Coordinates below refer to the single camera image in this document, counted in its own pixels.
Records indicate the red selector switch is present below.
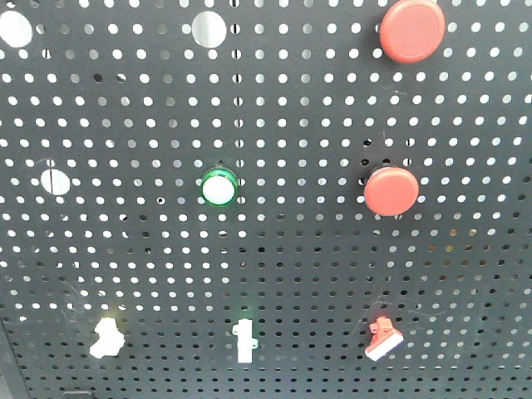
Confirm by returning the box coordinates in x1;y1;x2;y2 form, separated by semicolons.
365;317;404;362

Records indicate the green illuminated push button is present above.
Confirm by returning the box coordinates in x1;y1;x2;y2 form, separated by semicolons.
200;167;239;206

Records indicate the black perforated pegboard panel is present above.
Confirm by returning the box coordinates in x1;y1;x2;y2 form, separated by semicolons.
1;1;531;398

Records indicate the lower red mushroom button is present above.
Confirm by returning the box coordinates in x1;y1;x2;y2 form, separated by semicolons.
363;164;420;216

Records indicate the red mushroom button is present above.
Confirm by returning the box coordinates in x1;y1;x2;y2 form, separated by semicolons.
379;0;446;64
363;164;420;216

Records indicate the upper red mushroom button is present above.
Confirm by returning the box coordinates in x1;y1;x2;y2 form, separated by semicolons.
379;0;446;64

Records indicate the green-white selector switch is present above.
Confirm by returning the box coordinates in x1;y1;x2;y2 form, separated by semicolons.
232;318;259;364

